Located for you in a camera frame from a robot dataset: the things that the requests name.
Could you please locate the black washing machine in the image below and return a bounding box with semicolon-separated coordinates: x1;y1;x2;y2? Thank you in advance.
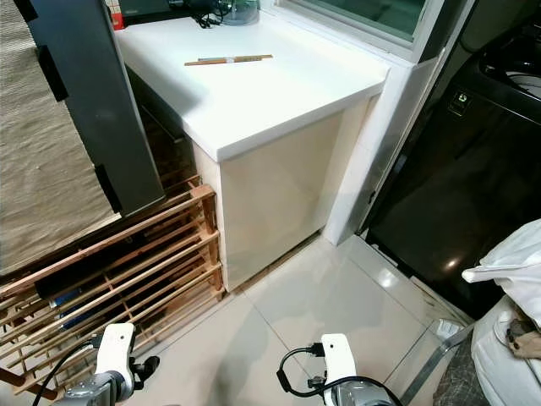
359;0;541;319

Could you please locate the wooden slatted shoe rack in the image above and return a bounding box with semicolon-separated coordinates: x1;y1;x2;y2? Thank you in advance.
0;176;226;395

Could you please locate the black shoe with blue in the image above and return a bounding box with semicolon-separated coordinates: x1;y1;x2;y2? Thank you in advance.
37;267;141;315

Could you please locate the dark grey door panel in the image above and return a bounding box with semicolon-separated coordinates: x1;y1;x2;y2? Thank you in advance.
13;0;169;217

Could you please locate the white counter cabinet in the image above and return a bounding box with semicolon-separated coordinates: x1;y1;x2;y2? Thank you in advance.
115;12;391;294

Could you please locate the wooden chopstick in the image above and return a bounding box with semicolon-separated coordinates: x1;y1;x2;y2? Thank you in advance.
184;57;260;67
198;54;274;63

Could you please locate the black countertop appliance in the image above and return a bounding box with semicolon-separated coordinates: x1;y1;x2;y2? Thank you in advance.
123;0;194;23

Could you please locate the clear green glass jar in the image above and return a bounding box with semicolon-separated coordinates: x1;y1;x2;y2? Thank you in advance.
220;0;261;26

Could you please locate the brown cloth item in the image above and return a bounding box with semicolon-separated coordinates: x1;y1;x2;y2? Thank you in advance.
505;315;541;358

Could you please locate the white garment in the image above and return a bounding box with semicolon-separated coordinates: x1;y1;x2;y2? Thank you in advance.
462;220;541;299

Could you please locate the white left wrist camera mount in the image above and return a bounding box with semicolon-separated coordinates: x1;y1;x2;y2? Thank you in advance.
94;322;137;378

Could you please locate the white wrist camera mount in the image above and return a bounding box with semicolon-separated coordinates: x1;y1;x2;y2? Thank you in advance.
319;333;357;384
94;322;137;378

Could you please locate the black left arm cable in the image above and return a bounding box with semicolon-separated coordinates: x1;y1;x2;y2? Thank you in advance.
54;337;104;406

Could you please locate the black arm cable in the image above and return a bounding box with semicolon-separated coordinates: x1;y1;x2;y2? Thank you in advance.
54;337;104;406
276;341;327;399

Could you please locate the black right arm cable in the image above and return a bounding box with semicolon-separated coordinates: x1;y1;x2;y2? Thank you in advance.
276;341;327;399

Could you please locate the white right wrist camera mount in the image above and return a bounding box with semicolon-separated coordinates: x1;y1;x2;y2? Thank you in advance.
319;333;357;384

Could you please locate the grey metal frame bar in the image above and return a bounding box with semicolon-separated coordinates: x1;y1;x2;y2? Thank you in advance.
399;319;474;405

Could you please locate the black tangled cable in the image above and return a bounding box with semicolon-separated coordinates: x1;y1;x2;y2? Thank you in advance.
186;0;226;29

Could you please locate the white window frame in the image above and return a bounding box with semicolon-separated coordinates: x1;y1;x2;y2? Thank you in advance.
275;0;442;65

